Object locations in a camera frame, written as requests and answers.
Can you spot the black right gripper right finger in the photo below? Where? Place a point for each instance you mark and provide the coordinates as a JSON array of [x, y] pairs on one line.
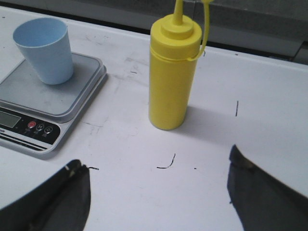
[[262, 202]]

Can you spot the yellow squeeze bottle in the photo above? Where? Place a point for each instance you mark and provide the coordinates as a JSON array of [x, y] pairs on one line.
[[176, 43]]

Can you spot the silver electronic kitchen scale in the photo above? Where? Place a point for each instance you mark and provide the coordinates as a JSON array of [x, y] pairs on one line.
[[36, 118]]

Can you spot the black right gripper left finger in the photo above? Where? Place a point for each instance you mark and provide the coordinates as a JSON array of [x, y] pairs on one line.
[[61, 203]]

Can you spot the light blue plastic cup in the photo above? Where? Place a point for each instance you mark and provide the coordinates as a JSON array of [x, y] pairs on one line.
[[44, 43]]

